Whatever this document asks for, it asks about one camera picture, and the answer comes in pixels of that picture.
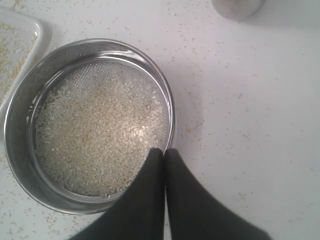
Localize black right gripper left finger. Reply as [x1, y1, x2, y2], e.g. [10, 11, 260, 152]
[72, 148, 165, 240]

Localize white rice grains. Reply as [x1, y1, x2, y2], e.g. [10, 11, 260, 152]
[35, 79, 167, 197]

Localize pile of beige sand grains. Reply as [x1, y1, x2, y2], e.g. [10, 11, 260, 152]
[0, 21, 37, 101]

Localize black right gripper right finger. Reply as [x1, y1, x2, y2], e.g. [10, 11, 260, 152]
[164, 148, 270, 240]

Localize round steel mesh sieve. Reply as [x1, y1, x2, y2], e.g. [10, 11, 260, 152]
[4, 38, 176, 215]

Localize white rectangular plastic tray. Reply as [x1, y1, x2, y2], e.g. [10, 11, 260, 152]
[0, 6, 45, 113]

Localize stainless steel cup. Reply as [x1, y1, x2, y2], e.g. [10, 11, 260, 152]
[211, 0, 266, 21]

